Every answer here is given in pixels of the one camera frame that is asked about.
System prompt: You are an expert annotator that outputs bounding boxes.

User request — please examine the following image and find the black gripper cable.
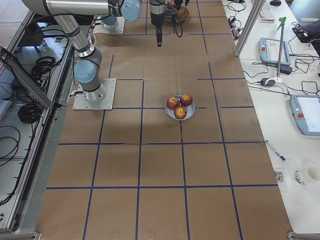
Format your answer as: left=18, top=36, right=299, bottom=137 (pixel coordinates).
left=164, top=4, right=185, bottom=38

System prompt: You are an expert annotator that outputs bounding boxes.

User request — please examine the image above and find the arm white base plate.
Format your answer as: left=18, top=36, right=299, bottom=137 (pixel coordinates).
left=93, top=15, right=125, bottom=35
left=72, top=78, right=117, bottom=111

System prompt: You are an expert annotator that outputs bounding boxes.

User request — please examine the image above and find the blue white pen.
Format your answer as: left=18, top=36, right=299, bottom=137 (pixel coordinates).
left=265, top=140, right=286, bottom=162

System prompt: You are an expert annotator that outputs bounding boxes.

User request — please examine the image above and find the aluminium frame post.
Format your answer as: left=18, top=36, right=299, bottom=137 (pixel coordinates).
left=233, top=0, right=265, bottom=57

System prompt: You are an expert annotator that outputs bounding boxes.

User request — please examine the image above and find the white paper cup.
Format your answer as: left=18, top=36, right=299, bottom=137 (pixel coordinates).
left=293, top=165, right=320, bottom=185

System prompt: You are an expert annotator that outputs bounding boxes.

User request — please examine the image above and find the red apple on plate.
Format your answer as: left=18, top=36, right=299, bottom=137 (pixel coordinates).
left=166, top=96, right=180, bottom=111
left=180, top=93, right=193, bottom=107
left=173, top=105, right=187, bottom=120

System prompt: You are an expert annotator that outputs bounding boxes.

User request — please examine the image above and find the blue teach pendant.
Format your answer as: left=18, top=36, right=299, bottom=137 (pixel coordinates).
left=258, top=37, right=291, bottom=66
left=289, top=94, right=320, bottom=136

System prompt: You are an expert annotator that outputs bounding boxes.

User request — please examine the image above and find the grabber stick with green tip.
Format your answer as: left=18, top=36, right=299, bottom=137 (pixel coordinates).
left=275, top=16, right=287, bottom=86

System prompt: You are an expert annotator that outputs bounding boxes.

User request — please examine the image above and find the woven wicker basket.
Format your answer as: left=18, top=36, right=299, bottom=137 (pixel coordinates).
left=174, top=5, right=190, bottom=23

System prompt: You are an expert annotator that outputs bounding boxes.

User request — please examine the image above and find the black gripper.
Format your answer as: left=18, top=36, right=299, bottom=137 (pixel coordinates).
left=149, top=0, right=167, bottom=47
left=172, top=0, right=183, bottom=10

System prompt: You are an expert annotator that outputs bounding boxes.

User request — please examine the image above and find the white round plate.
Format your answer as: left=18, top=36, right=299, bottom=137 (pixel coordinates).
left=165, top=93, right=196, bottom=120

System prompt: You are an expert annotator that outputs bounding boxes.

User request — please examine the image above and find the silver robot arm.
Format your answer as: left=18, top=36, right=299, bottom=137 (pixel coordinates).
left=100, top=0, right=183, bottom=29
left=23, top=0, right=142, bottom=102

